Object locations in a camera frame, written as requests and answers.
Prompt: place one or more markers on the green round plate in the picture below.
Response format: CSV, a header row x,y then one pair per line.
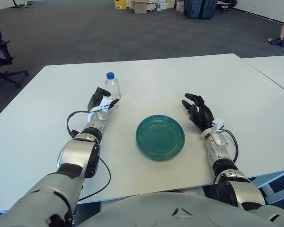
x,y
159,138

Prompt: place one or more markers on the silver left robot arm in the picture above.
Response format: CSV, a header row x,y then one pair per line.
x,y
78,153

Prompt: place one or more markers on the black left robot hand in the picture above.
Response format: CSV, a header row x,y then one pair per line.
x,y
98,98

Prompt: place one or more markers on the seated person in shorts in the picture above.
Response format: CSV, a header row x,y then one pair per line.
x,y
282,28

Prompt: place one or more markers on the clear bottle with blue cap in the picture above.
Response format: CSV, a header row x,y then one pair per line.
x,y
113,88

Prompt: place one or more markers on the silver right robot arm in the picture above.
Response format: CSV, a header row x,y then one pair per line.
x,y
236,186

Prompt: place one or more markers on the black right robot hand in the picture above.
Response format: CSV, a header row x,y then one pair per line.
x,y
202,114

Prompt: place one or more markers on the stack of white boxes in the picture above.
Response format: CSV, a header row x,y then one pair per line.
x,y
160,5

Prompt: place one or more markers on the clear plastic bag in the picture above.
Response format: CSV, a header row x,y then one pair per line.
x,y
180,6

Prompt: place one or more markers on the black and red rolling chair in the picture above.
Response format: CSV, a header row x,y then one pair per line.
x,y
226,4

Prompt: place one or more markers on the black and white floor stand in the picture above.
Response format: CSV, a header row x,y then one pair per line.
x,y
23,3

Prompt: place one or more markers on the white table leg frame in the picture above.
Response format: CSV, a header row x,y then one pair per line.
x,y
274,177

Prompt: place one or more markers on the brown cardboard box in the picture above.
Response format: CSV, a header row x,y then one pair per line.
x,y
140,7

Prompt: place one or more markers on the black office chair with armrest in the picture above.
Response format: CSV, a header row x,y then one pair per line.
x,y
0,60

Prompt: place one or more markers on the yellow box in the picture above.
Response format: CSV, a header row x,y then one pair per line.
x,y
120,4

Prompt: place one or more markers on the grey robot torso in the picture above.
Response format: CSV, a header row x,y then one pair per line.
x,y
180,212

